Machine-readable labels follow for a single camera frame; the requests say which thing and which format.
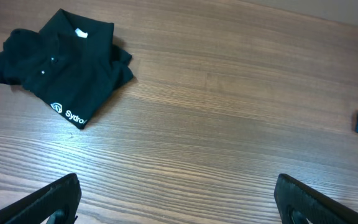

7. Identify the black t-shirt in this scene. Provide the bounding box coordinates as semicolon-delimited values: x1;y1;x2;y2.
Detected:
0;9;134;129

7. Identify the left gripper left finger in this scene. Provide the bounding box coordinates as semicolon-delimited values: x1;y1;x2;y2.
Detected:
0;173;81;224

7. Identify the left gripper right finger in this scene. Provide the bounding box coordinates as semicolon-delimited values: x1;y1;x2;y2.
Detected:
274;174;358;224

